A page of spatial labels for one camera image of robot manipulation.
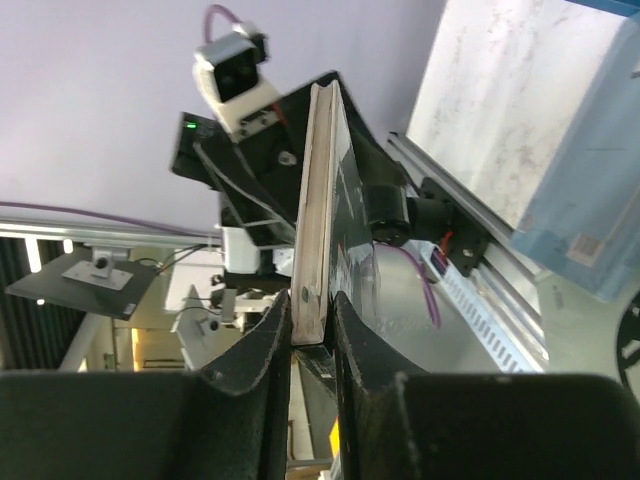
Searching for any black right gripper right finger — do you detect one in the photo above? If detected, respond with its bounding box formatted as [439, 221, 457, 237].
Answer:
[333, 293, 639, 479]

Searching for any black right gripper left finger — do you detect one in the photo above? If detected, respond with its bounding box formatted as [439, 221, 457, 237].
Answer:
[1, 292, 291, 479]

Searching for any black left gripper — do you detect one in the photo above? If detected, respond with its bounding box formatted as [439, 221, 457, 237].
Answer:
[171, 71, 411, 248]

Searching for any black book with barcode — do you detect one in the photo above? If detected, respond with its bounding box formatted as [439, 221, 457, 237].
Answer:
[291, 80, 380, 346]

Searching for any light blue Old Man book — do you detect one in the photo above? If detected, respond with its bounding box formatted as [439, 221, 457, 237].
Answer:
[511, 15, 639, 301]

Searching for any grey Great Gatsby book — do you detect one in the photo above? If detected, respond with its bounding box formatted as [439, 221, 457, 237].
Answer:
[615, 293, 639, 391]

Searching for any black monitor on stand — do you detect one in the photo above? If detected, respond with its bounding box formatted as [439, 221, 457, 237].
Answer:
[5, 248, 157, 321]

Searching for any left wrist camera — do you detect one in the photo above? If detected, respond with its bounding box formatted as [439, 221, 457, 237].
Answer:
[192, 21, 280, 135]

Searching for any white slotted cable duct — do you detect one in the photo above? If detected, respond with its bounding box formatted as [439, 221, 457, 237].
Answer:
[420, 244, 542, 374]

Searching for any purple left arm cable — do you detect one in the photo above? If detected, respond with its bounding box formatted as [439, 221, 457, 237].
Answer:
[0, 4, 251, 237]

